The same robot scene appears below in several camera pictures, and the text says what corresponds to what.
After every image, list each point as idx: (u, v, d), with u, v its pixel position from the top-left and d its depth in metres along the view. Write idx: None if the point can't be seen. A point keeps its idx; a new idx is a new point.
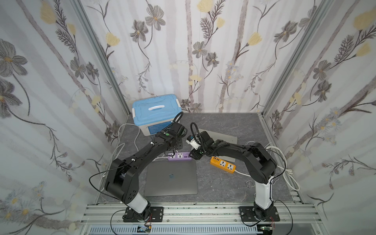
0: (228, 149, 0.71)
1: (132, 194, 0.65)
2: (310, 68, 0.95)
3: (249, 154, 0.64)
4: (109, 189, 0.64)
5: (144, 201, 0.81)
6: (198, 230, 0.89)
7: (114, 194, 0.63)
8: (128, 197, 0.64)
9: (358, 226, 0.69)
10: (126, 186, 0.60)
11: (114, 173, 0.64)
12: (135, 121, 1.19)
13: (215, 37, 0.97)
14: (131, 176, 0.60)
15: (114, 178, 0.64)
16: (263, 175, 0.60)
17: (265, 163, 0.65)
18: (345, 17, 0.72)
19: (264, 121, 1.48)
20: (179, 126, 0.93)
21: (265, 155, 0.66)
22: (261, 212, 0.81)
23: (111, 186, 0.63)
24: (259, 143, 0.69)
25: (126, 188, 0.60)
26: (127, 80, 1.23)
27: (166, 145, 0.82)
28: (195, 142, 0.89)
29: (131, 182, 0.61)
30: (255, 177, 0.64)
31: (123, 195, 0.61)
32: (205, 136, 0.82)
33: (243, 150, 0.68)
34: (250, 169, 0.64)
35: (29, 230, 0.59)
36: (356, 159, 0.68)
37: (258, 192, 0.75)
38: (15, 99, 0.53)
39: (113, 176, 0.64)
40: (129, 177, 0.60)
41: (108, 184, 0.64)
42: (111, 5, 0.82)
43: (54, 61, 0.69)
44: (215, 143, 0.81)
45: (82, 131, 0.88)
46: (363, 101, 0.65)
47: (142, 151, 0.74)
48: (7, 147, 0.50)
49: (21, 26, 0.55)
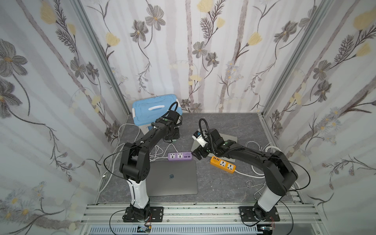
0: (245, 154, 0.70)
1: (146, 173, 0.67)
2: (310, 68, 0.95)
3: (271, 165, 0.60)
4: (124, 171, 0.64)
5: (147, 197, 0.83)
6: (198, 230, 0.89)
7: (129, 174, 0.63)
8: (143, 176, 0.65)
9: (358, 226, 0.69)
10: (141, 164, 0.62)
11: (127, 154, 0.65)
12: (135, 121, 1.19)
13: (215, 37, 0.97)
14: (144, 153, 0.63)
15: (128, 160, 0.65)
16: (283, 188, 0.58)
17: (285, 173, 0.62)
18: (345, 17, 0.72)
19: (264, 121, 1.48)
20: (176, 114, 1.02)
21: (287, 166, 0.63)
22: (260, 213, 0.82)
23: (126, 168, 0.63)
24: (281, 152, 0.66)
25: (141, 166, 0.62)
26: (127, 80, 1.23)
27: (167, 129, 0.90)
28: (201, 139, 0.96)
29: (146, 159, 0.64)
30: (273, 188, 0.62)
31: (139, 173, 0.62)
32: (216, 136, 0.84)
33: (263, 159, 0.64)
34: (270, 179, 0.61)
35: (29, 230, 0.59)
36: (356, 159, 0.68)
37: (266, 198, 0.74)
38: (15, 99, 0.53)
39: (126, 157, 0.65)
40: (143, 155, 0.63)
41: (122, 166, 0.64)
42: (111, 5, 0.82)
43: (54, 61, 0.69)
44: (226, 145, 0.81)
45: (82, 131, 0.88)
46: (363, 101, 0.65)
47: (147, 135, 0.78)
48: (7, 147, 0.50)
49: (21, 26, 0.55)
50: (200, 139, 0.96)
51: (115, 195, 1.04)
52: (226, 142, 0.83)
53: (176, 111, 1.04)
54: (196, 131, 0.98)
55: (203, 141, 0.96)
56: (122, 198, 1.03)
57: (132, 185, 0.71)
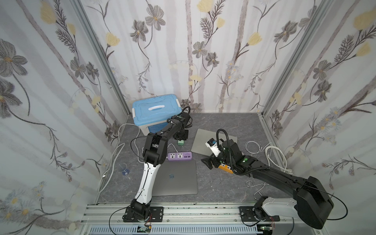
0: (271, 176, 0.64)
1: (162, 158, 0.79)
2: (310, 68, 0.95)
3: (307, 195, 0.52)
4: (146, 154, 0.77)
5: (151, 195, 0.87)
6: (198, 230, 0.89)
7: (151, 157, 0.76)
8: (161, 159, 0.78)
9: (358, 226, 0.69)
10: (161, 150, 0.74)
11: (150, 141, 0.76)
12: (135, 121, 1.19)
13: (215, 37, 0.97)
14: (165, 141, 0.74)
15: (150, 146, 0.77)
16: (320, 221, 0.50)
17: (320, 201, 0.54)
18: (345, 17, 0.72)
19: (264, 121, 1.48)
20: (188, 115, 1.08)
21: (323, 194, 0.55)
22: (260, 212, 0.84)
23: (148, 152, 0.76)
24: (316, 179, 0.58)
25: (161, 151, 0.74)
26: (127, 80, 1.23)
27: (182, 125, 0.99)
28: (216, 148, 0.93)
29: (165, 148, 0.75)
30: (306, 218, 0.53)
31: (158, 158, 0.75)
32: (236, 151, 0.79)
33: (295, 186, 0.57)
34: (304, 210, 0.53)
35: (28, 230, 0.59)
36: (356, 159, 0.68)
37: (279, 209, 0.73)
38: (15, 99, 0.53)
39: (149, 144, 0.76)
40: (163, 143, 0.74)
41: (145, 151, 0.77)
42: (111, 5, 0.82)
43: (54, 61, 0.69)
44: (246, 163, 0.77)
45: (82, 131, 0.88)
46: (363, 102, 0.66)
47: (165, 128, 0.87)
48: (7, 147, 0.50)
49: (21, 26, 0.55)
50: (214, 149, 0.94)
51: (115, 195, 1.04)
52: (246, 158, 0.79)
53: (188, 113, 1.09)
54: (210, 139, 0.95)
55: (218, 151, 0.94)
56: (122, 198, 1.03)
57: (147, 171, 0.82)
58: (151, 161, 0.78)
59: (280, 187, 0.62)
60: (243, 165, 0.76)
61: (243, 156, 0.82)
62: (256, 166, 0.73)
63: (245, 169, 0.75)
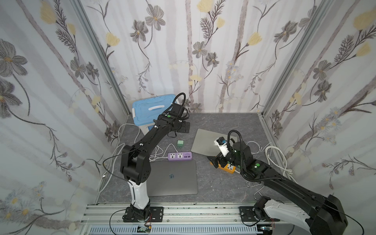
0: (287, 189, 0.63)
1: (146, 174, 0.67)
2: (310, 68, 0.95)
3: (327, 215, 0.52)
4: (124, 172, 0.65)
5: (147, 197, 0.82)
6: (198, 230, 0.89)
7: (130, 176, 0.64)
8: (143, 177, 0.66)
9: (357, 226, 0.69)
10: (140, 166, 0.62)
11: (127, 157, 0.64)
12: (135, 121, 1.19)
13: (215, 37, 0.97)
14: (143, 157, 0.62)
15: (128, 162, 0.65)
16: None
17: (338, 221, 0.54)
18: (345, 17, 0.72)
19: (264, 121, 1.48)
20: (179, 108, 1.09)
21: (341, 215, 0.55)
22: (260, 211, 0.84)
23: (126, 170, 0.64)
24: (335, 198, 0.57)
25: (141, 169, 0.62)
26: (127, 80, 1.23)
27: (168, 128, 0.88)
28: (224, 148, 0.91)
29: (145, 162, 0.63)
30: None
31: (139, 175, 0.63)
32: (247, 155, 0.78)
33: (315, 204, 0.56)
34: (320, 228, 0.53)
35: (28, 230, 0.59)
36: (356, 159, 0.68)
37: (284, 215, 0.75)
38: (15, 99, 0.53)
39: (126, 161, 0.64)
40: (142, 159, 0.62)
41: (123, 168, 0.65)
42: (111, 5, 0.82)
43: (54, 61, 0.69)
44: (259, 168, 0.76)
45: (82, 131, 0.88)
46: (363, 102, 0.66)
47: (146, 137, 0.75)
48: (7, 147, 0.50)
49: (21, 26, 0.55)
50: (223, 148, 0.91)
51: (115, 195, 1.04)
52: (258, 163, 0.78)
53: (179, 105, 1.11)
54: (219, 139, 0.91)
55: (226, 150, 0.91)
56: (122, 198, 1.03)
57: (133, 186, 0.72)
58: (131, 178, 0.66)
59: (295, 200, 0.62)
60: (255, 171, 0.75)
61: (255, 160, 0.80)
62: (270, 175, 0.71)
63: (256, 175, 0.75)
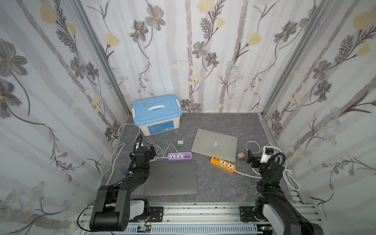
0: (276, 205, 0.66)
1: (126, 218, 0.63)
2: (310, 68, 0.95)
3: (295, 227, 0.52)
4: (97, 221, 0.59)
5: (140, 203, 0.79)
6: (198, 230, 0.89)
7: (104, 225, 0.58)
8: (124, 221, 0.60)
9: (357, 226, 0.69)
10: (121, 203, 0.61)
11: (103, 200, 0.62)
12: (135, 121, 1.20)
13: (215, 37, 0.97)
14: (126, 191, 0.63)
15: (103, 207, 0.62)
16: None
17: None
18: (345, 17, 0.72)
19: (265, 121, 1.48)
20: (144, 151, 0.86)
21: None
22: (258, 204, 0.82)
23: (100, 217, 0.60)
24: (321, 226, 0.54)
25: (121, 206, 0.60)
26: (127, 80, 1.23)
27: (144, 179, 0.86)
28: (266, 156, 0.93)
29: (126, 199, 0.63)
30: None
31: (118, 221, 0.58)
32: (275, 177, 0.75)
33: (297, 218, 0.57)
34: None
35: (29, 230, 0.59)
36: (356, 159, 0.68)
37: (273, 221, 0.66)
38: (15, 99, 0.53)
39: (102, 204, 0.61)
40: (124, 193, 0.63)
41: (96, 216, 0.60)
42: (111, 5, 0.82)
43: (54, 61, 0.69)
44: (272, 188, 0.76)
45: (82, 131, 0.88)
46: (363, 101, 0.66)
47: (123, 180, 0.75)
48: (7, 147, 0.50)
49: (21, 26, 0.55)
50: (265, 157, 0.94)
51: None
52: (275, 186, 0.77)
53: (142, 152, 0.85)
54: (267, 149, 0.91)
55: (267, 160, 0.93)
56: None
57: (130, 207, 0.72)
58: (108, 229, 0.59)
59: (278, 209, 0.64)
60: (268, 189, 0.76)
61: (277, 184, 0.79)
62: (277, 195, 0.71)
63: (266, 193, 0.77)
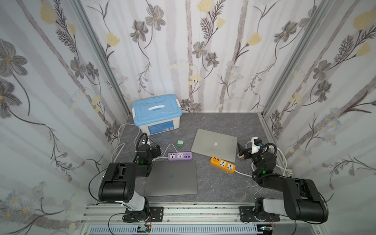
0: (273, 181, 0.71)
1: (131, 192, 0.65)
2: (310, 68, 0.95)
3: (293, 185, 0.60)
4: (105, 188, 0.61)
5: (141, 199, 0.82)
6: (198, 230, 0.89)
7: (110, 195, 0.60)
8: (129, 194, 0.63)
9: (358, 226, 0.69)
10: (129, 176, 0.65)
11: (112, 171, 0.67)
12: (135, 120, 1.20)
13: (215, 37, 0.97)
14: (133, 165, 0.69)
15: (111, 177, 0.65)
16: (295, 203, 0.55)
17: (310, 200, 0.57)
18: (345, 17, 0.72)
19: (265, 121, 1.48)
20: (146, 149, 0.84)
21: (314, 196, 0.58)
22: (258, 205, 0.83)
23: (107, 186, 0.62)
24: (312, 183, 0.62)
25: (129, 178, 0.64)
26: (127, 80, 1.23)
27: (146, 174, 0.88)
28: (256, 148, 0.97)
29: (134, 172, 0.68)
30: (290, 214, 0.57)
31: (125, 192, 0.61)
32: (270, 167, 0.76)
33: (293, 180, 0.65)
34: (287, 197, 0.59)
35: (29, 230, 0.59)
36: (356, 159, 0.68)
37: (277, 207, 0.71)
38: (15, 99, 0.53)
39: (111, 175, 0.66)
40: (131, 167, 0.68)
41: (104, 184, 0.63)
42: (111, 5, 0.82)
43: (54, 61, 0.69)
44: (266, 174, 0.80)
45: (82, 131, 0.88)
46: (363, 102, 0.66)
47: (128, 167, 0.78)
48: (7, 147, 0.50)
49: (22, 27, 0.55)
50: (255, 148, 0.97)
51: None
52: None
53: (144, 150, 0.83)
54: (257, 140, 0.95)
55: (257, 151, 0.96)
56: None
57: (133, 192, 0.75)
58: (114, 199, 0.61)
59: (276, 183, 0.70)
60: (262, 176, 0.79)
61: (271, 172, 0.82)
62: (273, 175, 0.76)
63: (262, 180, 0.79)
